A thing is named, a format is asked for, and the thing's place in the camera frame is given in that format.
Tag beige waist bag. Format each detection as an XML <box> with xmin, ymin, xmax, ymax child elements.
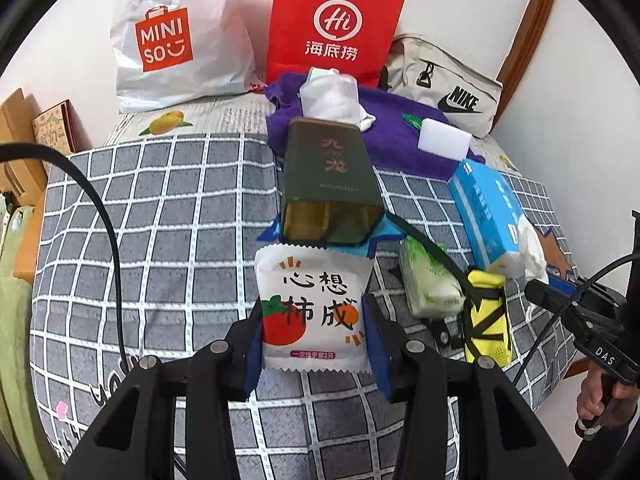
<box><xmin>380</xmin><ymin>34</ymin><xmax>505</xmax><ymax>140</ymax></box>

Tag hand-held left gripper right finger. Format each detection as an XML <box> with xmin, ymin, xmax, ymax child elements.
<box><xmin>361</xmin><ymin>294</ymin><xmax>576</xmax><ymax>480</ymax></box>

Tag thick black cable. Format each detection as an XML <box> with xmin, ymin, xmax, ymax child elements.
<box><xmin>0</xmin><ymin>144</ymin><xmax>131</xmax><ymax>376</ymax></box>

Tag light wooden box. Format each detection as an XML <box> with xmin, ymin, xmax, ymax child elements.
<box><xmin>0</xmin><ymin>87</ymin><xmax>31</xmax><ymax>201</ymax></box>

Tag white plastic shopping bag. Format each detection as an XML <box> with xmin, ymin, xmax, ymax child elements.
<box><xmin>109</xmin><ymin>0</ymin><xmax>256</xmax><ymax>115</ymax></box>

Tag patterned cardboard box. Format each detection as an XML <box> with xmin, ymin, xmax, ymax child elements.
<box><xmin>31</xmin><ymin>101</ymin><xmax>78</xmax><ymax>176</ymax></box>

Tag red paper bag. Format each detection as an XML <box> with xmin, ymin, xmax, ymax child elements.
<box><xmin>264</xmin><ymin>0</ymin><xmax>408</xmax><ymax>92</ymax></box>

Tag blue tissue pack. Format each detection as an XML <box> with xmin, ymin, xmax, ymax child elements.
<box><xmin>447</xmin><ymin>157</ymin><xmax>538</xmax><ymax>278</ymax></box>

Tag fruit print sheet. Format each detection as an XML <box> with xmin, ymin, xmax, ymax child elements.
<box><xmin>102</xmin><ymin>95</ymin><xmax>521</xmax><ymax>171</ymax></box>

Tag white sponge block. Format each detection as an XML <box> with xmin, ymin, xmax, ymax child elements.
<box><xmin>417</xmin><ymin>117</ymin><xmax>472</xmax><ymax>158</ymax></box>

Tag white plastic bag packet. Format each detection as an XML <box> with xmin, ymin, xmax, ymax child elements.
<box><xmin>299</xmin><ymin>72</ymin><xmax>377</xmax><ymax>133</ymax></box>

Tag white packet with orange fruit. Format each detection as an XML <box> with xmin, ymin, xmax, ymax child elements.
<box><xmin>254</xmin><ymin>241</ymin><xmax>373</xmax><ymax>375</ymax></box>

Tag grey checked star blanket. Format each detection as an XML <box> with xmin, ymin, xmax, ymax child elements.
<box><xmin>27</xmin><ymin>132</ymin><xmax>581</xmax><ymax>480</ymax></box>

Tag person's right hand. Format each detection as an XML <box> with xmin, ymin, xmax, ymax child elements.
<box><xmin>575</xmin><ymin>360</ymin><xmax>640</xmax><ymax>436</ymax></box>

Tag crumpled white tissue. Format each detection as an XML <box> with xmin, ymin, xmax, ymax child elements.
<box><xmin>515</xmin><ymin>215</ymin><xmax>551</xmax><ymax>321</ymax></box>

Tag light green tissue pack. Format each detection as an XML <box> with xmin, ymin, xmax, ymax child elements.
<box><xmin>398</xmin><ymin>237</ymin><xmax>465</xmax><ymax>318</ymax></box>

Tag dark green tin box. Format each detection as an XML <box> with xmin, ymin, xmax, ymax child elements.
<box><xmin>277</xmin><ymin>117</ymin><xmax>385</xmax><ymax>247</ymax></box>

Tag person's right forearm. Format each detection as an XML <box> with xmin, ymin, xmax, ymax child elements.
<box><xmin>570</xmin><ymin>410</ymin><xmax>640</xmax><ymax>480</ymax></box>

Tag light green cloth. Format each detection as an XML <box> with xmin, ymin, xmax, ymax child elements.
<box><xmin>0</xmin><ymin>200</ymin><xmax>61</xmax><ymax>480</ymax></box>

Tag purple towel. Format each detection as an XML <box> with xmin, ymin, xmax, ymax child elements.
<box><xmin>263</xmin><ymin>72</ymin><xmax>473</xmax><ymax>181</ymax></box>

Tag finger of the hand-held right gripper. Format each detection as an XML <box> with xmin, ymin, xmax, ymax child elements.
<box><xmin>546</xmin><ymin>266</ymin><xmax>601</xmax><ymax>301</ymax></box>
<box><xmin>524</xmin><ymin>280</ymin><xmax>588</xmax><ymax>326</ymax></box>

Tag brown wooden door frame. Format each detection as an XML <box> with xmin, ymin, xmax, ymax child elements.
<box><xmin>492</xmin><ymin>0</ymin><xmax>558</xmax><ymax>133</ymax></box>

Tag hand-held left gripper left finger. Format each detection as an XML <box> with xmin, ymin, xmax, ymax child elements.
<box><xmin>60</xmin><ymin>296</ymin><xmax>266</xmax><ymax>480</ymax></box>

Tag yellow mesh pouch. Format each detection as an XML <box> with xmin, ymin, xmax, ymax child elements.
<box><xmin>460</xmin><ymin>267</ymin><xmax>513</xmax><ymax>366</ymax></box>

